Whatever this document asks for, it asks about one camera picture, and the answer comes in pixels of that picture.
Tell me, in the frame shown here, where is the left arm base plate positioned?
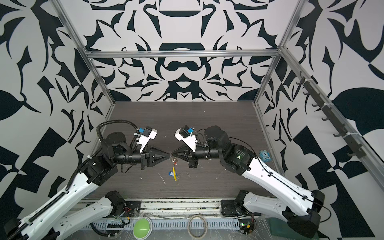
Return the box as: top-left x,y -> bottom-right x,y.
120,201 -> 142,219

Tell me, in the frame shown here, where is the aluminium frame crossbar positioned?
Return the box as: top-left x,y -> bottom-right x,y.
85,50 -> 278,59

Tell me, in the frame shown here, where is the white slotted cable duct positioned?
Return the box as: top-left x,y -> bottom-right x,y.
94,218 -> 240,232

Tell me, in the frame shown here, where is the black wall hook rack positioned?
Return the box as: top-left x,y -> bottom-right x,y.
297,73 -> 367,159

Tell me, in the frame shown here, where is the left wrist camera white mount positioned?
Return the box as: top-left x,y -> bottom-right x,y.
136,127 -> 158,153

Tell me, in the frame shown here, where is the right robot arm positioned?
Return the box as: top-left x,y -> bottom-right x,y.
172,126 -> 325,238

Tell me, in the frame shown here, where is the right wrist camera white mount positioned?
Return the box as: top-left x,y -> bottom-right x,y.
175,126 -> 198,152

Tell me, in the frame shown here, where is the green round button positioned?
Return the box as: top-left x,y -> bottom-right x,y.
133,217 -> 153,240

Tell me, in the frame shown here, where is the metal keyring with yellow tag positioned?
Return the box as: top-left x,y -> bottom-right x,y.
170,155 -> 178,182

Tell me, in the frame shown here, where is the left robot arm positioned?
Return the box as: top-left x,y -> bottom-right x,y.
5,120 -> 170,240

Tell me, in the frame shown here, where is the aluminium front rail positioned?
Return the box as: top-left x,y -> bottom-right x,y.
52,196 -> 310,221

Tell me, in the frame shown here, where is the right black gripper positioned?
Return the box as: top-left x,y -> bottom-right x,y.
173,142 -> 226,169

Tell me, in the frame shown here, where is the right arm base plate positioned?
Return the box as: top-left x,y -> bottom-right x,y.
221,200 -> 241,217

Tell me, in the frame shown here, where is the tape roll ring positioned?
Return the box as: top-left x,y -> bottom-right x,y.
187,214 -> 208,240

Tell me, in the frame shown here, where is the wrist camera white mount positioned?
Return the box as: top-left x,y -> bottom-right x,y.
136,127 -> 158,153
175,126 -> 198,152

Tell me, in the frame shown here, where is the dark green cloth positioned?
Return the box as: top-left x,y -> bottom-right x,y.
267,218 -> 290,238

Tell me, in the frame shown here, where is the light blue toy block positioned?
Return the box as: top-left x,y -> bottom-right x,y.
259,150 -> 272,163

